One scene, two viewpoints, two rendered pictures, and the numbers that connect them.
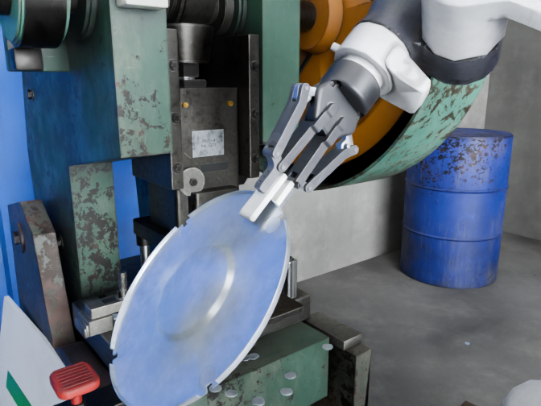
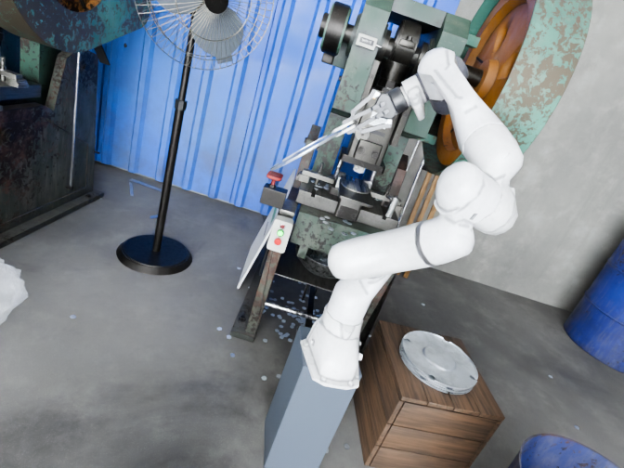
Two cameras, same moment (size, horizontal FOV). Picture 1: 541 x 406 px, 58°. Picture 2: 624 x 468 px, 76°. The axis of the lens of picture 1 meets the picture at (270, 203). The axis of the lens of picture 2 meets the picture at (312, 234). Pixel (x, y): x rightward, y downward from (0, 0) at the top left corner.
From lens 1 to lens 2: 0.90 m
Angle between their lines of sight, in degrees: 34
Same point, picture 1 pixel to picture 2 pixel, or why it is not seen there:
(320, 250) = (504, 270)
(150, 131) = (348, 101)
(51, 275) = (305, 159)
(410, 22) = not seen: hidden behind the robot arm
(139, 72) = (354, 74)
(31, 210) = (314, 129)
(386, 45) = (412, 85)
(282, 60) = not seen: hidden behind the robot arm
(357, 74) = (396, 93)
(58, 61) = (341, 63)
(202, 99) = not seen: hidden behind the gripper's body
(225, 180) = (380, 141)
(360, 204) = (561, 258)
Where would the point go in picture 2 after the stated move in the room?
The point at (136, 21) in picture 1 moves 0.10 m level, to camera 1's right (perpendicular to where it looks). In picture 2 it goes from (361, 53) to (383, 59)
